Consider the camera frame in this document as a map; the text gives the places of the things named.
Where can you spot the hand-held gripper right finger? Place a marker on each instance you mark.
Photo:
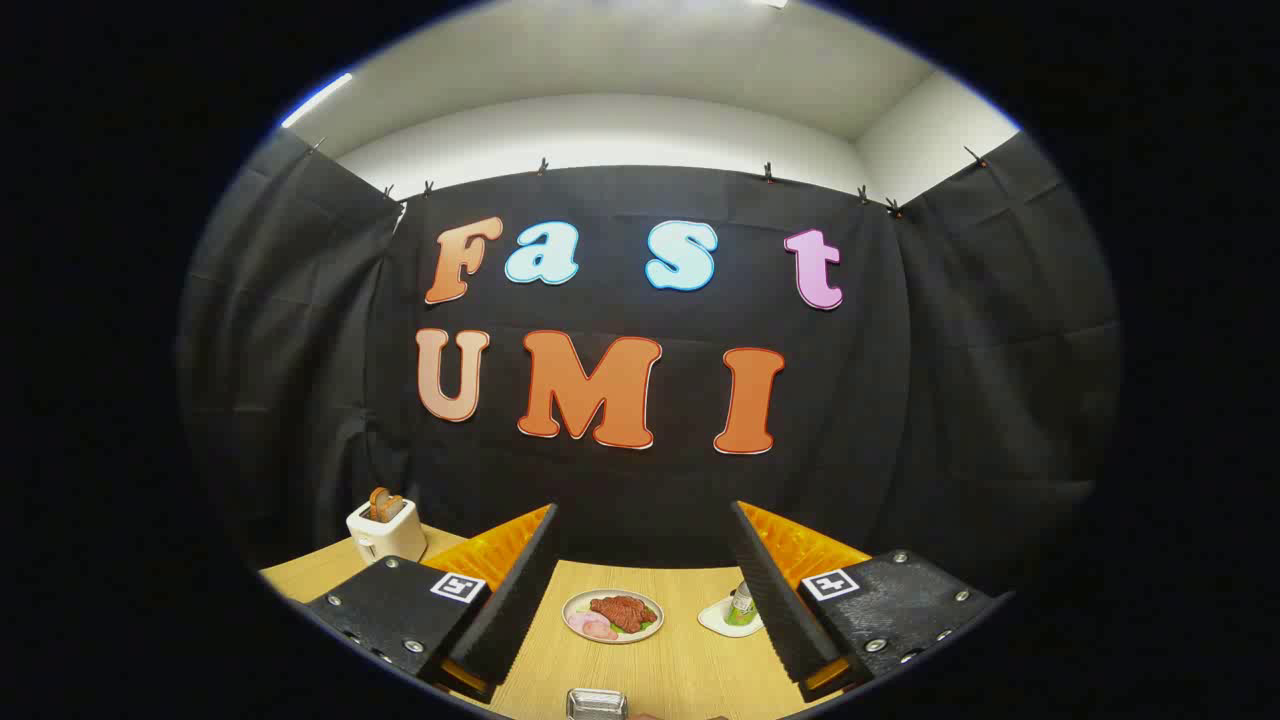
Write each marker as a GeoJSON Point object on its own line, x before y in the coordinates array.
{"type": "Point", "coordinates": [775, 600]}

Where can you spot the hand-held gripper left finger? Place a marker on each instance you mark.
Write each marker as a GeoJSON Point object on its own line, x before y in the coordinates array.
{"type": "Point", "coordinates": [520, 600]}

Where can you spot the green drink bottle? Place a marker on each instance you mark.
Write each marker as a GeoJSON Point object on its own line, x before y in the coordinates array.
{"type": "Point", "coordinates": [741, 608]}

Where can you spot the white plate with food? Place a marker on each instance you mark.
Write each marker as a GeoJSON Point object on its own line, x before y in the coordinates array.
{"type": "Point", "coordinates": [580, 603]}

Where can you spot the small white tray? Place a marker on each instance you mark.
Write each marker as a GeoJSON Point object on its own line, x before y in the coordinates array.
{"type": "Point", "coordinates": [715, 615]}

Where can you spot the pink ham slices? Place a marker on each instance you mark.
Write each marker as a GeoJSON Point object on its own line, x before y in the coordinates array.
{"type": "Point", "coordinates": [592, 626]}

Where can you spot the brown grilled steak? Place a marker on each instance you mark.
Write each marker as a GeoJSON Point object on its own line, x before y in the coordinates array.
{"type": "Point", "coordinates": [622, 612]}

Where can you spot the square metal basket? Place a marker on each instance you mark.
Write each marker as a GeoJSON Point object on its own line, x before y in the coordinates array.
{"type": "Point", "coordinates": [596, 703]}

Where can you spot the white toaster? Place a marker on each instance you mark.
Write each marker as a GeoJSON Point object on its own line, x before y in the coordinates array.
{"type": "Point", "coordinates": [385, 540]}

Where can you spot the toasted bread slice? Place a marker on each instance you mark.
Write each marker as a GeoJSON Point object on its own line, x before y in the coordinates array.
{"type": "Point", "coordinates": [383, 503]}

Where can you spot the row of black cloth clips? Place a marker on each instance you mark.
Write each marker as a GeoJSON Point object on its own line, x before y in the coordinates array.
{"type": "Point", "coordinates": [542, 166]}

